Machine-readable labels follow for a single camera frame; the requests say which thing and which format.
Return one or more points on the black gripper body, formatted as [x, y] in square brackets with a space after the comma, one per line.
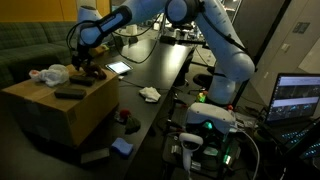
[81, 55]

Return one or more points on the red round toy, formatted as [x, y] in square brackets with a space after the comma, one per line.
[124, 115]

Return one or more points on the white terry towel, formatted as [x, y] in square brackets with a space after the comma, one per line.
[150, 94]

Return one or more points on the dark green cloth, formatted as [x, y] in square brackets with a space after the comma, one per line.
[132, 126]

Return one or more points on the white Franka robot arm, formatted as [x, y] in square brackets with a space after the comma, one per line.
[230, 56]

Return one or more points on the large cardboard box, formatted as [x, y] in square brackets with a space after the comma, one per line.
[50, 113]

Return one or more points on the crumpled white plastic bag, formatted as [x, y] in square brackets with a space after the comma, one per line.
[53, 75]

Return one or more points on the white-framed tablet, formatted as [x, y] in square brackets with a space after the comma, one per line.
[119, 67]

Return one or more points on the green plaid sofa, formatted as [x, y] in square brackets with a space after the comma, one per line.
[30, 43]

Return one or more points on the white paper roll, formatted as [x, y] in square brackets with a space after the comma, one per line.
[132, 30]

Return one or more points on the blue sponge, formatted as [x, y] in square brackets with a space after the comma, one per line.
[122, 147]

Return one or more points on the dark flat rectangular block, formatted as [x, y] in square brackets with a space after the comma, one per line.
[95, 155]

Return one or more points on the small green yellow toy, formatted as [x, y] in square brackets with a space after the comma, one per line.
[201, 97]

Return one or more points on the white VR controller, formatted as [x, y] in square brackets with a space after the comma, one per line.
[188, 146]

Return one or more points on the white VR headset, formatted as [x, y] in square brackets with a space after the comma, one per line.
[210, 116]

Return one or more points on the small red knob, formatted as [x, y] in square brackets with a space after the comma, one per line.
[230, 107]

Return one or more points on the open laptop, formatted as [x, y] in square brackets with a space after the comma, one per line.
[293, 100]

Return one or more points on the black bar camera on stand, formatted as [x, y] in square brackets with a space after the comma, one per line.
[181, 40]

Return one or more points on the white wall switch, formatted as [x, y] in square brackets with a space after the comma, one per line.
[285, 47]

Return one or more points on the grey wall sign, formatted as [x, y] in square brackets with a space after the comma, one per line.
[301, 27]

